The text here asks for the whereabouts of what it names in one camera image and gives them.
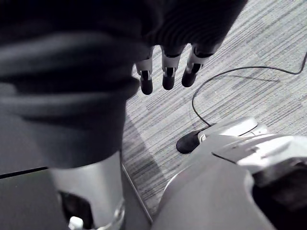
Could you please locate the robot silver right leg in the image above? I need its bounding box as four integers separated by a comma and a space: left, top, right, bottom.
153, 117, 307, 230

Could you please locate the robot dark right foot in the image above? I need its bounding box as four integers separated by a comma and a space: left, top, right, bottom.
176, 130, 205, 154

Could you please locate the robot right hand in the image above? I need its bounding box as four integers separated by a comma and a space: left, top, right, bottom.
0, 0, 248, 230

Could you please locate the thin black floor cable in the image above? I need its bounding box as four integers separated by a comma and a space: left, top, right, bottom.
191, 51, 307, 127

